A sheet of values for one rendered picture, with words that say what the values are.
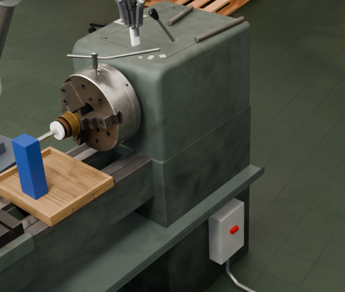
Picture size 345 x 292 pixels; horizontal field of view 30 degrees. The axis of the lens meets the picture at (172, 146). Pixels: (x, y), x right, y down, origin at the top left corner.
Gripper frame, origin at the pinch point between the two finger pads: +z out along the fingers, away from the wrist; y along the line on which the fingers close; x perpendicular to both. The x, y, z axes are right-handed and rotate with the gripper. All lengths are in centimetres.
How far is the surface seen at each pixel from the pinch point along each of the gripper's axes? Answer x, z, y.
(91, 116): -21.7, 24.4, -5.4
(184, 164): 11, 57, 8
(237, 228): 34, 102, 14
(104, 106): -17.5, 21.2, -2.0
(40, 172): -45, 37, -9
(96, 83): -16.9, 12.9, -5.1
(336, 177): 143, 136, 5
